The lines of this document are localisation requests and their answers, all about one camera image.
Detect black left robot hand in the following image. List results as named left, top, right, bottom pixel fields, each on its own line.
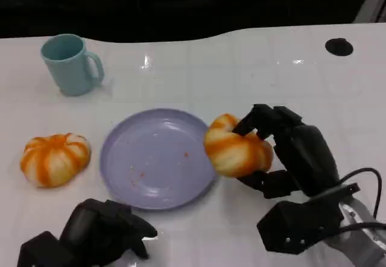
left=59, top=198, right=158, bottom=267

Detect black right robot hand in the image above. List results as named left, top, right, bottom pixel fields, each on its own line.
left=232, top=104, right=340, bottom=200

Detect orange and white bread roll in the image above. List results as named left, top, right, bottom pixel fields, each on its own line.
left=204, top=113, right=274, bottom=178
left=19, top=133, right=92, bottom=189

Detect lilac plate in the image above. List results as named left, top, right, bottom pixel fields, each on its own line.
left=100, top=108, right=220, bottom=211

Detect black table grommet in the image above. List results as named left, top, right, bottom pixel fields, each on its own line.
left=324, top=38, right=354, bottom=57

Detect pale green mug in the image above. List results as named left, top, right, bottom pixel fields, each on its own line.
left=40, top=33, right=105, bottom=97

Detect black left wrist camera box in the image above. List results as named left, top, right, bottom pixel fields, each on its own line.
left=17, top=231, right=75, bottom=267

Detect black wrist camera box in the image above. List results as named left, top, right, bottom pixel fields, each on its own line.
left=256, top=199, right=345, bottom=253
left=17, top=231, right=75, bottom=267

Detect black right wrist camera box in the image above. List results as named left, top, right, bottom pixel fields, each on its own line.
left=256, top=199, right=345, bottom=253

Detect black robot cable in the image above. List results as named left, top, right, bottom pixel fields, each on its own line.
left=337, top=167, right=383, bottom=219
left=340, top=221, right=386, bottom=235

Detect white frame post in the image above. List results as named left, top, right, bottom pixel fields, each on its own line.
left=352, top=0, right=386, bottom=24

